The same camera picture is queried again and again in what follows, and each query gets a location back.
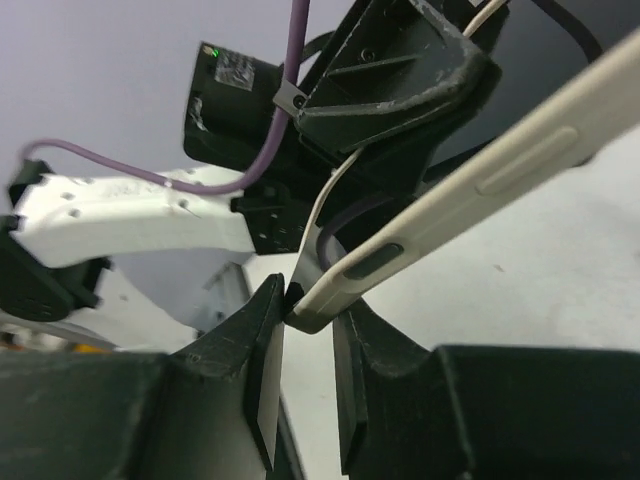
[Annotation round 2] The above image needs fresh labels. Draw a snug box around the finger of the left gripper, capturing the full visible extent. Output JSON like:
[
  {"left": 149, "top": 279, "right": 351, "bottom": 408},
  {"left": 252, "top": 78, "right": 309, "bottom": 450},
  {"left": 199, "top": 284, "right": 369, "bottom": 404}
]
[{"left": 294, "top": 1, "right": 490, "bottom": 150}]

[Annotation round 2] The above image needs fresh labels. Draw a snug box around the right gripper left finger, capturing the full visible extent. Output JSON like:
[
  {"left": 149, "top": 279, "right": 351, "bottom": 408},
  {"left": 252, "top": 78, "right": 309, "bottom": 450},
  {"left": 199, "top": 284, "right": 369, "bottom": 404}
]
[{"left": 164, "top": 274, "right": 284, "bottom": 473}]

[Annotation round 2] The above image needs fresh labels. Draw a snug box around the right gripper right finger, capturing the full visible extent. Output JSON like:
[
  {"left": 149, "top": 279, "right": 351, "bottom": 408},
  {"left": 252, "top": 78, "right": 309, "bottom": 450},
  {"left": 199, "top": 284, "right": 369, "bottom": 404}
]
[{"left": 333, "top": 300, "right": 440, "bottom": 475}]

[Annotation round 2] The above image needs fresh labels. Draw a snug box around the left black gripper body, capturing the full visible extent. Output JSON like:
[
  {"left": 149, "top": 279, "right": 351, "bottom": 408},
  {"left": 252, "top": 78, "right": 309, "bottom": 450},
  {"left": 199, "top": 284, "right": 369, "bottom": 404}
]
[{"left": 299, "top": 1, "right": 500, "bottom": 222}]

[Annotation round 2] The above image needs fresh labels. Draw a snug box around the black phone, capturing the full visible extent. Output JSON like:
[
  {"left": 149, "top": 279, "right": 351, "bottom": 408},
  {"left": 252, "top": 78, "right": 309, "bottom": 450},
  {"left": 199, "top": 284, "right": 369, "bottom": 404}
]
[{"left": 286, "top": 32, "right": 639, "bottom": 334}]

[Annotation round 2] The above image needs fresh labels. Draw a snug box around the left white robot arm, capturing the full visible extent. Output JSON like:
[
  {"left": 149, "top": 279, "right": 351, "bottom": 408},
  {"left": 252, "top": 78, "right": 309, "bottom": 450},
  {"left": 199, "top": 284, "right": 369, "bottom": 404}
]
[{"left": 1, "top": 1, "right": 509, "bottom": 323}]

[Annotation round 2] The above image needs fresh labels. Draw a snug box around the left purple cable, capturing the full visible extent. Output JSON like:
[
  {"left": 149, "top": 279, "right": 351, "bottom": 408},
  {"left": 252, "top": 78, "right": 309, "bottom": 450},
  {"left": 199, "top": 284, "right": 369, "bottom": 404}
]
[{"left": 19, "top": 0, "right": 311, "bottom": 196}]

